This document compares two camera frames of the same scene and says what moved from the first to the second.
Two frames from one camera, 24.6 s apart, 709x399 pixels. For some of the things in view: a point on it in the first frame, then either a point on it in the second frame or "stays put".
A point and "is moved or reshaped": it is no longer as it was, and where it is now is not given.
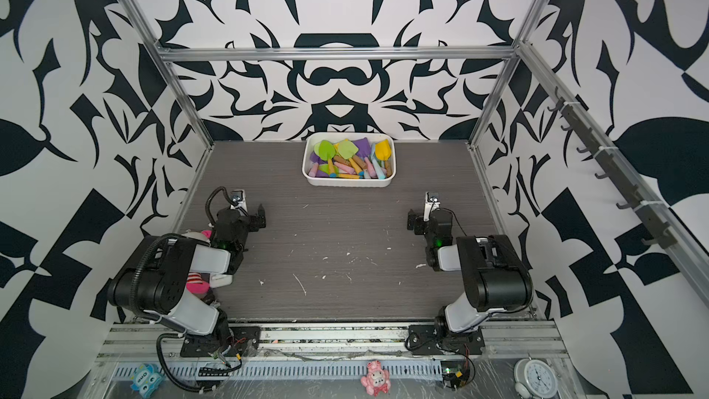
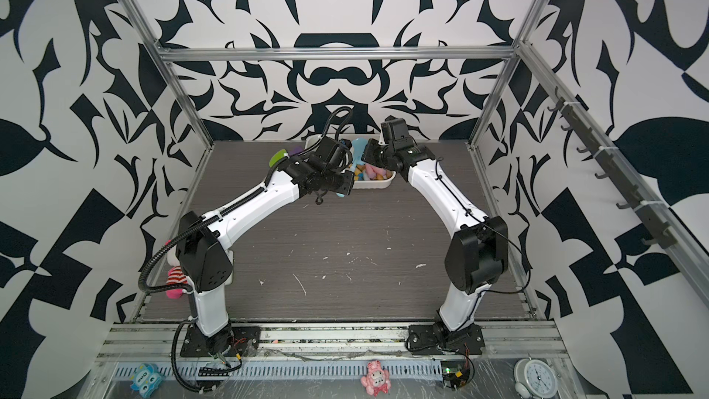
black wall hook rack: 635,198 stays put
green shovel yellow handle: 327,152 is moved or reshaped
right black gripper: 419,223 → 369,153
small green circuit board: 455,372 stays put
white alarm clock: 534,379 stays put
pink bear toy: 378,380 stays put
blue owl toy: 147,380 stays put
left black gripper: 252,221 → 348,179
